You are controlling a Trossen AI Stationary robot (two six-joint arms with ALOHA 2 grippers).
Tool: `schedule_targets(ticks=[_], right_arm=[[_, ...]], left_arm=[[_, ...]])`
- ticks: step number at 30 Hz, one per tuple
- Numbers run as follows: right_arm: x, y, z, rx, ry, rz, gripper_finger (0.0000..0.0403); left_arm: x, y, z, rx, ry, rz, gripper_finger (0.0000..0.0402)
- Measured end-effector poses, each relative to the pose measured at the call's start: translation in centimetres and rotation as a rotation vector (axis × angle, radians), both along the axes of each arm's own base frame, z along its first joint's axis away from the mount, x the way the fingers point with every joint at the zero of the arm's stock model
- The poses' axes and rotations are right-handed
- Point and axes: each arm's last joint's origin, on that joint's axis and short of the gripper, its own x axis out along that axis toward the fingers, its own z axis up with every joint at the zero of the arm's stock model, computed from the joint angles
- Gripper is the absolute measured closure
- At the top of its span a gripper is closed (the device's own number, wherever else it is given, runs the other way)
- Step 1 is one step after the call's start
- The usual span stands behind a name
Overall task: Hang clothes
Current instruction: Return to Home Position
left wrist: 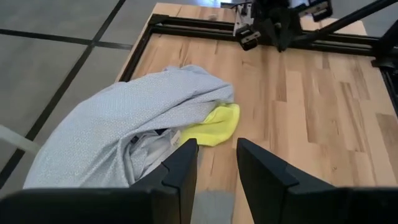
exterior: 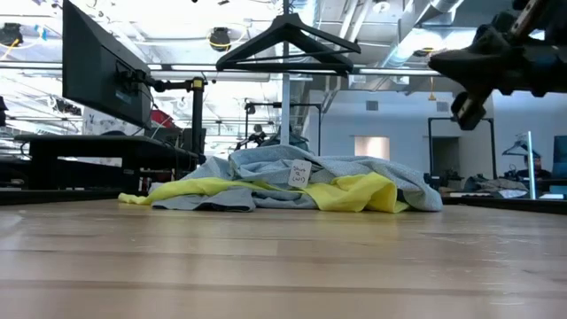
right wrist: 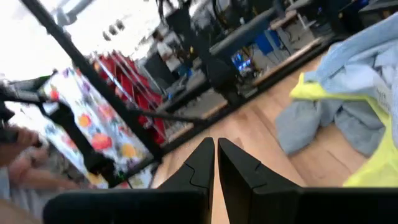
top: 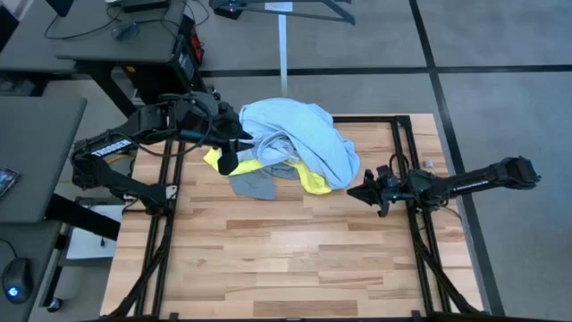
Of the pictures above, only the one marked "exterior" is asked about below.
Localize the yellow t-shirt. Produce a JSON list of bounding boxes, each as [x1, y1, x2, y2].
[[117, 171, 411, 214]]

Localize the teal hanging garment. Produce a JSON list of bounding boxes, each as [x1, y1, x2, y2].
[[265, 130, 311, 152]]

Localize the dark grey desk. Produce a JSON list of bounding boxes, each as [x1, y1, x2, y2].
[[12, 132, 203, 187]]

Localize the person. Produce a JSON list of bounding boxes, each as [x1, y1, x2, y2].
[[516, 152, 554, 181]]

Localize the black clothes rack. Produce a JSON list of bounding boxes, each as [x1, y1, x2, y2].
[[242, 100, 324, 156]]

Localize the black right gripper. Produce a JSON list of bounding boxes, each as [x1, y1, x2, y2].
[[427, 11, 567, 132]]

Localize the black aluminium table frame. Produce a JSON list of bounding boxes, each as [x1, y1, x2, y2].
[[0, 188, 150, 206]]

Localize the light grey clothes hanger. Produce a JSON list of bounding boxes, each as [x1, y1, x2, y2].
[[501, 132, 542, 157]]

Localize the black computer monitor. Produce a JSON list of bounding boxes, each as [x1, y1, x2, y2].
[[61, 0, 153, 128]]

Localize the black ceiling-hung device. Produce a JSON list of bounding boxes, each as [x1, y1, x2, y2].
[[0, 20, 24, 46]]

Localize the dark blue panel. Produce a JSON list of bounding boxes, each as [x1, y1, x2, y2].
[[552, 134, 567, 178]]

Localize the silver rack pole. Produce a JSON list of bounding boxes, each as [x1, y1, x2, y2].
[[280, 0, 292, 147]]

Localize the white pole stand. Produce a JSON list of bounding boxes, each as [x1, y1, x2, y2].
[[525, 129, 538, 200]]

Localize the black table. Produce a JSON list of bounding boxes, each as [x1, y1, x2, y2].
[[442, 194, 567, 216]]

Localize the black clothes hanger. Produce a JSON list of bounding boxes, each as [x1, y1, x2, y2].
[[215, 12, 362, 76]]

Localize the lit doorway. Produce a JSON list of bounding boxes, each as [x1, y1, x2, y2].
[[353, 135, 391, 160]]

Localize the grey clothes pile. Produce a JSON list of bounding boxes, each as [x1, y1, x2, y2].
[[462, 173, 529, 199]]

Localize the white handwritten paper tag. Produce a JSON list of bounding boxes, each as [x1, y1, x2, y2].
[[287, 158, 314, 189]]

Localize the black ceiling dome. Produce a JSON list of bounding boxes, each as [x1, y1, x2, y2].
[[208, 27, 233, 52]]

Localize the blue patterned button shirt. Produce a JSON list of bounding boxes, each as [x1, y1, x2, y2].
[[228, 144, 444, 213]]

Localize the black metal frame rack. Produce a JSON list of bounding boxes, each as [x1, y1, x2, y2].
[[427, 115, 498, 178]]

